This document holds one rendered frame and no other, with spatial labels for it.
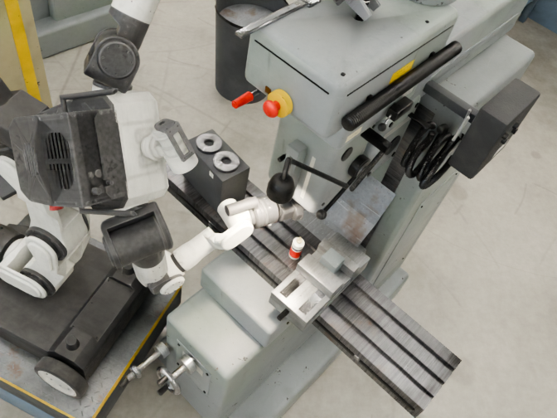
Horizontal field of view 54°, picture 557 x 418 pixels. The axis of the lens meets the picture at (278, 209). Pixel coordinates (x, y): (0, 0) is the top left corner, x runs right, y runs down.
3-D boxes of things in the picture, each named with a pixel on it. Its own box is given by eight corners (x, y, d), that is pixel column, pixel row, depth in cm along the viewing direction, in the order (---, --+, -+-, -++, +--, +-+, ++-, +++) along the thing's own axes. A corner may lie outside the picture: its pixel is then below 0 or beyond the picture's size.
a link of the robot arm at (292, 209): (306, 207, 165) (271, 219, 160) (300, 226, 172) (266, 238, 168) (287, 177, 171) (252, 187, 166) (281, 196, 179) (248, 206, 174)
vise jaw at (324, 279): (330, 299, 176) (332, 293, 173) (295, 269, 181) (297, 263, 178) (341, 288, 180) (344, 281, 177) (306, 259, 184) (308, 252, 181)
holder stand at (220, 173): (218, 215, 198) (222, 179, 182) (182, 176, 207) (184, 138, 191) (244, 201, 204) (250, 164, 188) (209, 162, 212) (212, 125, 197)
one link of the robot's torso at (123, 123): (2, 233, 133) (104, 242, 114) (-27, 89, 126) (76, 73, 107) (100, 205, 157) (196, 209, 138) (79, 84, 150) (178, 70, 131)
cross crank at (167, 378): (169, 407, 190) (169, 396, 181) (147, 382, 194) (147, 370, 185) (204, 376, 198) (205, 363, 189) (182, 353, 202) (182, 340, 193)
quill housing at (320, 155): (312, 221, 159) (341, 143, 134) (262, 177, 166) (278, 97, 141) (353, 188, 169) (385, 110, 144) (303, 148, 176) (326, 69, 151)
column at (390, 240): (336, 340, 281) (467, 116, 159) (270, 279, 297) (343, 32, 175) (392, 283, 308) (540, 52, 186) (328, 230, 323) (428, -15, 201)
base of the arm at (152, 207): (115, 271, 138) (114, 271, 128) (95, 224, 138) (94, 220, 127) (171, 248, 143) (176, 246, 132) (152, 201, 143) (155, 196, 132)
